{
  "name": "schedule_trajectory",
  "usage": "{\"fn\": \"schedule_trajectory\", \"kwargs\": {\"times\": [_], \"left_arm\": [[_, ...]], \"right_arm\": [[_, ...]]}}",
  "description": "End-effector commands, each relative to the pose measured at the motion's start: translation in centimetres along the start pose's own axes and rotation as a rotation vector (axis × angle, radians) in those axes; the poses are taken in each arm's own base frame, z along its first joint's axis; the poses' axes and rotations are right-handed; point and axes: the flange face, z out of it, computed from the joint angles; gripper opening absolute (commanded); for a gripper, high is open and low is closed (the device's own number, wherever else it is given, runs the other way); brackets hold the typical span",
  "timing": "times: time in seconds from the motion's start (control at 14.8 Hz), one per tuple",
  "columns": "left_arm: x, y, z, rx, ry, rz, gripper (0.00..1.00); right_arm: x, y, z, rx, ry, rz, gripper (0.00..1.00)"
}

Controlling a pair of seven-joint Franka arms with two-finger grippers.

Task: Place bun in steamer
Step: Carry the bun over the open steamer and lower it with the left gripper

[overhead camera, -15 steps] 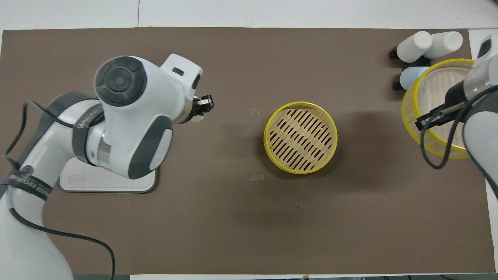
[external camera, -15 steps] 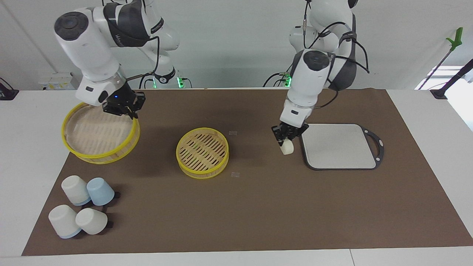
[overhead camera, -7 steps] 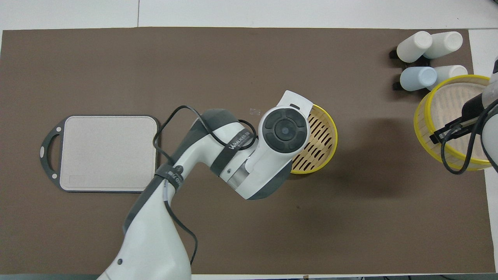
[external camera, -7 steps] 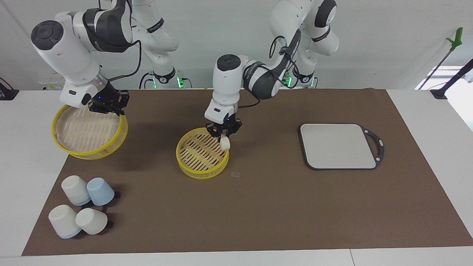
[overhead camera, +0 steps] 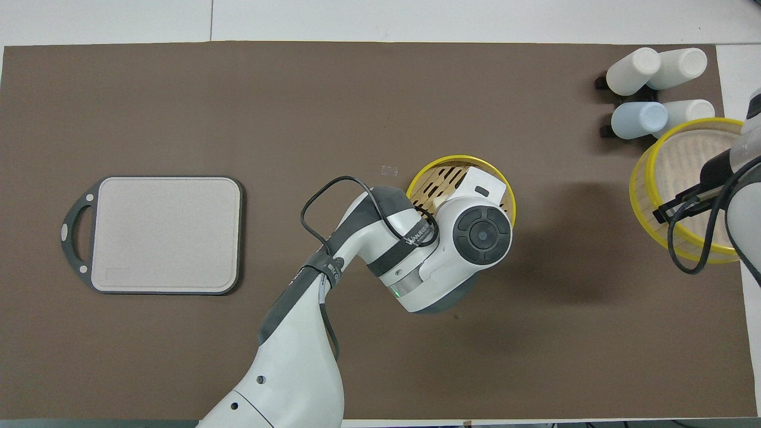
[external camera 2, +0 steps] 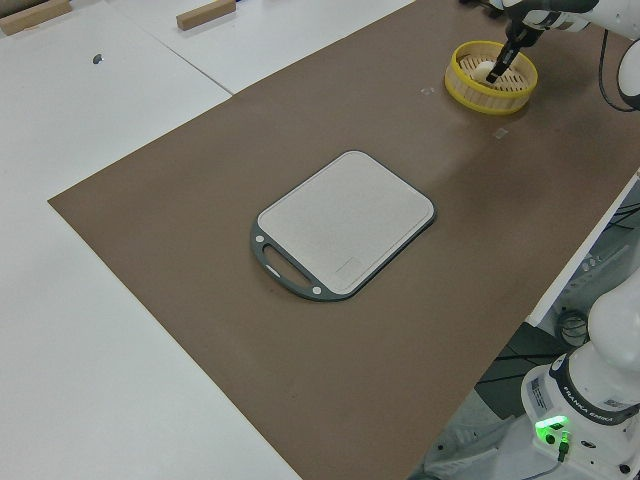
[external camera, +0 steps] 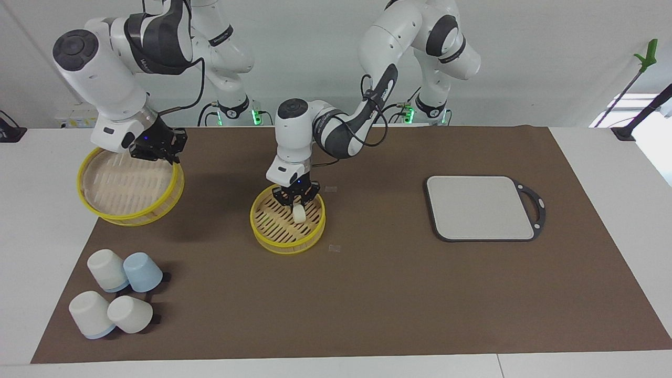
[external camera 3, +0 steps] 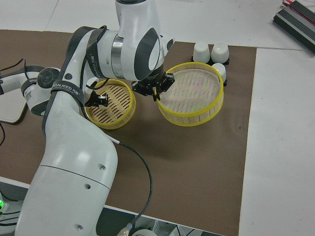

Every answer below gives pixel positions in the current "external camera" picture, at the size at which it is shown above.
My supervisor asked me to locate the black base cable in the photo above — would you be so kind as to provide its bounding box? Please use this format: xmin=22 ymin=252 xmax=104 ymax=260
xmin=383 ymin=87 xmax=424 ymax=125
xmin=198 ymin=102 xmax=219 ymax=127

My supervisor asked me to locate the white power socket box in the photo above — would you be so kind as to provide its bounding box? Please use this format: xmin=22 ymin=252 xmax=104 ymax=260
xmin=55 ymin=102 xmax=101 ymax=129

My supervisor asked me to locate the black right base cable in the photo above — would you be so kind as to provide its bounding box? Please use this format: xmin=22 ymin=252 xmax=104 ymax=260
xmin=198 ymin=102 xmax=219 ymax=127

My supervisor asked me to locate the black table clamp mount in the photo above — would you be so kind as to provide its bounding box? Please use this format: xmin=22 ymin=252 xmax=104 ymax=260
xmin=0 ymin=110 xmax=27 ymax=143

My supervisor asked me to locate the black pole stand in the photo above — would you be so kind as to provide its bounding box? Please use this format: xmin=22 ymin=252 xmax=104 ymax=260
xmin=611 ymin=83 xmax=672 ymax=142

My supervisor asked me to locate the yellow bamboo steamer lid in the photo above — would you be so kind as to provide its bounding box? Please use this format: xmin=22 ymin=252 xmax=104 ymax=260
xmin=77 ymin=146 xmax=186 ymax=227

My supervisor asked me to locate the light blue plastic cup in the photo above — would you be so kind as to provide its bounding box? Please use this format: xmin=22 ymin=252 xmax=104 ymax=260
xmin=123 ymin=253 xmax=164 ymax=293

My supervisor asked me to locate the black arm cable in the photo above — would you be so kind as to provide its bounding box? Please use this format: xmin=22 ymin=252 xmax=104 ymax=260
xmin=157 ymin=57 xmax=206 ymax=117
xmin=314 ymin=73 xmax=390 ymax=169

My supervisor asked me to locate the brown table mat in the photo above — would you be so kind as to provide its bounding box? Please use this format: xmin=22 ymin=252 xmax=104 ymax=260
xmin=30 ymin=125 xmax=672 ymax=364

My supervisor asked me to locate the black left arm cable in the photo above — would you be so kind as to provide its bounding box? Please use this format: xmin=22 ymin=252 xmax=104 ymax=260
xmin=314 ymin=73 xmax=390 ymax=169

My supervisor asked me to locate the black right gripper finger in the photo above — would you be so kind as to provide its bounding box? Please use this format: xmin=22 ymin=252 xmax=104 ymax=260
xmin=169 ymin=130 xmax=188 ymax=159
xmin=129 ymin=148 xmax=177 ymax=165

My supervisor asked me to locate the white cutting board grey rim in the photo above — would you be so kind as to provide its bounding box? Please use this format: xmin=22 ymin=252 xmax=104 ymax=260
xmin=424 ymin=175 xmax=547 ymax=243

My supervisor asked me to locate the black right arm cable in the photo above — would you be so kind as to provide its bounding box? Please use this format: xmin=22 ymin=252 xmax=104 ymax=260
xmin=157 ymin=57 xmax=206 ymax=117

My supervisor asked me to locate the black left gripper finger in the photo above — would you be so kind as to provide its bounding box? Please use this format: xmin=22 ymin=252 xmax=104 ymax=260
xmin=301 ymin=181 xmax=322 ymax=208
xmin=271 ymin=184 xmax=298 ymax=212

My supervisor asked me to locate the green clamp on thin rod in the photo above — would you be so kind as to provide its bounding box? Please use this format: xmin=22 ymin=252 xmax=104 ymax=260
xmin=608 ymin=38 xmax=659 ymax=127

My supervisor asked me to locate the white plastic cup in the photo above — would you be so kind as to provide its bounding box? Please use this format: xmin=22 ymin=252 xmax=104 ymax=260
xmin=87 ymin=249 xmax=130 ymax=293
xmin=69 ymin=291 xmax=117 ymax=340
xmin=107 ymin=296 xmax=154 ymax=334

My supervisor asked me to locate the yellow bamboo steamer basket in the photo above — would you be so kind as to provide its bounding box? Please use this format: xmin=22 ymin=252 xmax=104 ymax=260
xmin=250 ymin=183 xmax=327 ymax=255

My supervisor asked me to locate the black left base cable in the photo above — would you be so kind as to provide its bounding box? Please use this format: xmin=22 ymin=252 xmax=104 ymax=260
xmin=383 ymin=87 xmax=424 ymax=125

